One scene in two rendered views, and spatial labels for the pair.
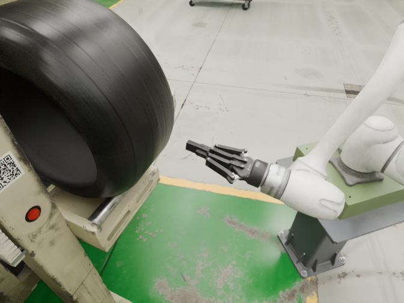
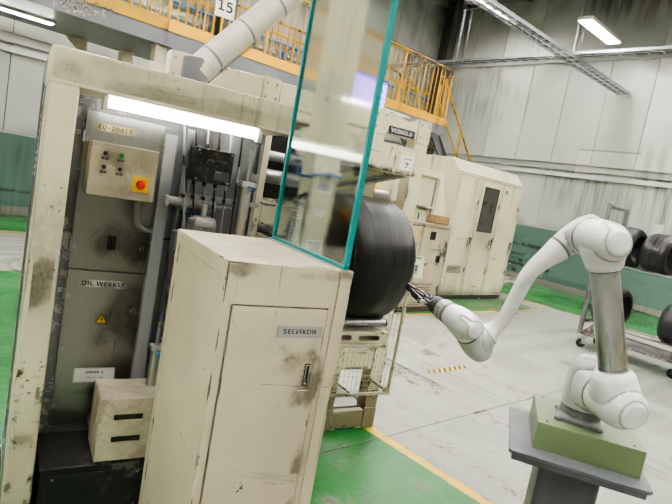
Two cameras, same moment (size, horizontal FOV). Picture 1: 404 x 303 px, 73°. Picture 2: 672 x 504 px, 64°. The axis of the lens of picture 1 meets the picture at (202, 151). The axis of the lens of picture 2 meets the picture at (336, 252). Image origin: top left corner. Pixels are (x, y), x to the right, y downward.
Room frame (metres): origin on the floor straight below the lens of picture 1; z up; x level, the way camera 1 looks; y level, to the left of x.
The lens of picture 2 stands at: (-1.52, -1.02, 1.51)
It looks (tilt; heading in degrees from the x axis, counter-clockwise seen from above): 7 degrees down; 35
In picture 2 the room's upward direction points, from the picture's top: 10 degrees clockwise
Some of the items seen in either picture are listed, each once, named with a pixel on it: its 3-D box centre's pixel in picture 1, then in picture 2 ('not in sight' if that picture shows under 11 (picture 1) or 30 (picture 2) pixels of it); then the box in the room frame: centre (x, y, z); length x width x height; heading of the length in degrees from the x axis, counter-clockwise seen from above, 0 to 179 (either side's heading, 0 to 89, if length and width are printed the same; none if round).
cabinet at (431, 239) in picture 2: not in sight; (409, 264); (5.28, 2.43, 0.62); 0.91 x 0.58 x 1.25; 168
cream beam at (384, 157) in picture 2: not in sight; (359, 152); (0.91, 0.64, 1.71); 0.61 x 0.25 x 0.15; 156
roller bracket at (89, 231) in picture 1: (54, 214); not in sight; (0.52, 0.49, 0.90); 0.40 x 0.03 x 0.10; 66
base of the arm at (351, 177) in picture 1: (353, 162); (579, 411); (0.88, -0.70, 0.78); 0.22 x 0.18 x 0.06; 12
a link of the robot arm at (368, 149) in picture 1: (371, 142); (588, 382); (0.85, -0.71, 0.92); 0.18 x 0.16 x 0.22; 41
